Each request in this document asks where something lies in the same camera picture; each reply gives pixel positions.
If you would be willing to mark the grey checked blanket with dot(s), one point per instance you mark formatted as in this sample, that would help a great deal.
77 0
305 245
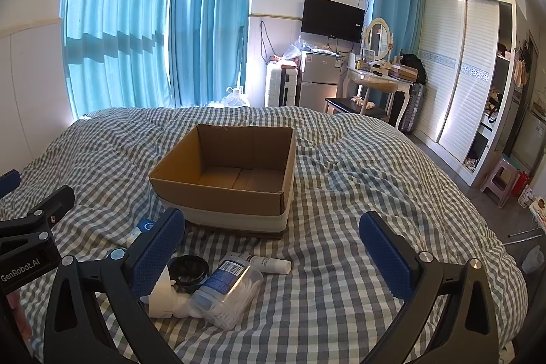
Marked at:
354 180

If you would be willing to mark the clear cotton swab container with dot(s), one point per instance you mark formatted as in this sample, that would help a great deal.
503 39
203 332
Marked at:
226 291

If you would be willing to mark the white plastic bag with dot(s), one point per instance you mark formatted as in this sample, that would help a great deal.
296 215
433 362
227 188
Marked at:
533 259

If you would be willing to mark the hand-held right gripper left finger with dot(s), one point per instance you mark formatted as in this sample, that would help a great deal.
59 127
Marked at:
155 253

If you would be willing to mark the white suitcase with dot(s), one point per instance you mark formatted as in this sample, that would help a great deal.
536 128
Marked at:
280 84

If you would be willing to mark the black wall television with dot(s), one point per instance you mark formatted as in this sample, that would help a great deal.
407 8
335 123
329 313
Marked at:
332 18

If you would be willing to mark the white slatted wardrobe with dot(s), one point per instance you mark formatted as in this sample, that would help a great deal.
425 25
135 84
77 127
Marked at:
465 74

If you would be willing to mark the black bag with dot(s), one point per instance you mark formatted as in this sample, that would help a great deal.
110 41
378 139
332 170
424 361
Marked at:
413 67

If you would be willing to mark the white plastic bottle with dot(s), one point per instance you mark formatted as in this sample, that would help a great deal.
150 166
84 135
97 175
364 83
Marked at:
143 227

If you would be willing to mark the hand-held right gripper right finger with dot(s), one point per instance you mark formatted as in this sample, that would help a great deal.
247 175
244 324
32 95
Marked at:
386 253

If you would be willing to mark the silver small fridge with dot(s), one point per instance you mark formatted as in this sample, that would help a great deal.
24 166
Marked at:
320 78

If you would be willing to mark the white oval mirror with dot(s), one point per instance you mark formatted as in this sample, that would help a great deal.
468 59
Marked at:
378 38

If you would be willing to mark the wooden box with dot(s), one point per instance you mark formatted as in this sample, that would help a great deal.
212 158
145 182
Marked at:
404 72

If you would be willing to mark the dark grey suitcase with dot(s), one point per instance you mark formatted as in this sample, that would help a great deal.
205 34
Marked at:
416 106

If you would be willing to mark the black round jar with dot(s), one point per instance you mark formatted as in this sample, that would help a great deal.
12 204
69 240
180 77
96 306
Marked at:
187 272

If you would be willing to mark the pink plastic stool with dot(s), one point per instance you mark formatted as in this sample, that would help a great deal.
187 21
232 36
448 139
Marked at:
499 178

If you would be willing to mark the white cream tube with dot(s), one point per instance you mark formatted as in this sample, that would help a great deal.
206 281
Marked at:
273 264

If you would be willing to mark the wide blue curtain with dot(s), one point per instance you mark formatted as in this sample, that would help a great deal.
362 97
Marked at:
115 18

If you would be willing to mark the white dressing table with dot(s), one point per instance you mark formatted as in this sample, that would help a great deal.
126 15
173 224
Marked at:
375 80

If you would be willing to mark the white cotton pads bag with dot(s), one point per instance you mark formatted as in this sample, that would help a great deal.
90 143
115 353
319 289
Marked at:
166 300

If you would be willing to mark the red container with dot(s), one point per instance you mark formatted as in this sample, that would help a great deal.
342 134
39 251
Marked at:
521 182

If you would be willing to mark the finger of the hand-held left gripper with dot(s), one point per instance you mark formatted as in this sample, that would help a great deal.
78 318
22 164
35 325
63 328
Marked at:
51 206
9 182

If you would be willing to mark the clear plastic bag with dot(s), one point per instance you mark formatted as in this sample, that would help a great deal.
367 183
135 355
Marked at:
298 48

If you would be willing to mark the person's left hand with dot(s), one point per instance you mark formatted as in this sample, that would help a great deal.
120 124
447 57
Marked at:
19 313

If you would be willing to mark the brown cardboard box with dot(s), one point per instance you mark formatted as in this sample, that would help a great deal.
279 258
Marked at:
222 193

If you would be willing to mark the black seat chair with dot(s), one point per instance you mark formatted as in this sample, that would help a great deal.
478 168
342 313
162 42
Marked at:
354 104

